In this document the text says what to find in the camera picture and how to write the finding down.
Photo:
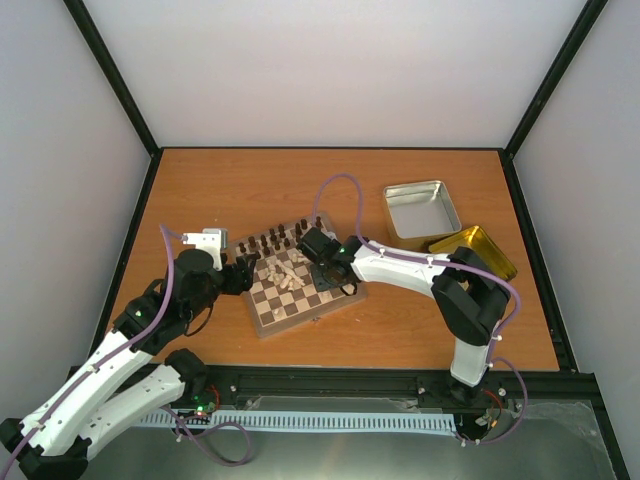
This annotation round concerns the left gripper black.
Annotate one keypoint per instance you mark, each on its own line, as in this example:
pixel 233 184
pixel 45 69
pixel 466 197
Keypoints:
pixel 242 277

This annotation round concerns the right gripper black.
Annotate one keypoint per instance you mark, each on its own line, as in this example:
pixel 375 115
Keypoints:
pixel 319 283

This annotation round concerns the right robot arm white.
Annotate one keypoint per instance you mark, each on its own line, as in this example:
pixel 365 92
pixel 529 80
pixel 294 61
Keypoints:
pixel 471 300

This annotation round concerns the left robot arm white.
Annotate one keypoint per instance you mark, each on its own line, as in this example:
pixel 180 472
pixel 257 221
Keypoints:
pixel 93 407

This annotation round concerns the white chess pieces pile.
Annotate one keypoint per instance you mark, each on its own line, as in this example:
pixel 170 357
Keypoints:
pixel 284 273

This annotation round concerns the wooden chess board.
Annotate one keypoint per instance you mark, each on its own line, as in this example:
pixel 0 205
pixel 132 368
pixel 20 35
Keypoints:
pixel 274 310

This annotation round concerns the open silver tin box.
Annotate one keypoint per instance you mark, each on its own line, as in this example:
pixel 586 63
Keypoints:
pixel 420 211

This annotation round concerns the gold tin lid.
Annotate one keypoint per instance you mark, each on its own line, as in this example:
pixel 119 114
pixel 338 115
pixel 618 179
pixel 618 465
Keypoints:
pixel 476 239

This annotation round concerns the blue cable duct strip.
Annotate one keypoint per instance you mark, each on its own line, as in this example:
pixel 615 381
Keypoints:
pixel 310 422

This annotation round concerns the black frame post left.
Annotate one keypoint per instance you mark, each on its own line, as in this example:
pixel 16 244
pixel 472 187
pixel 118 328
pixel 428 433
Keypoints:
pixel 89 31

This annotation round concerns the black frame post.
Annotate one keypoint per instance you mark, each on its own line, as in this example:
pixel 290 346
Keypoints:
pixel 89 31
pixel 574 40

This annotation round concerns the black frame post right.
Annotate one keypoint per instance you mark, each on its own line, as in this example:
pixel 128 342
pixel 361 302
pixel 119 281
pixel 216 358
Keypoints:
pixel 574 40

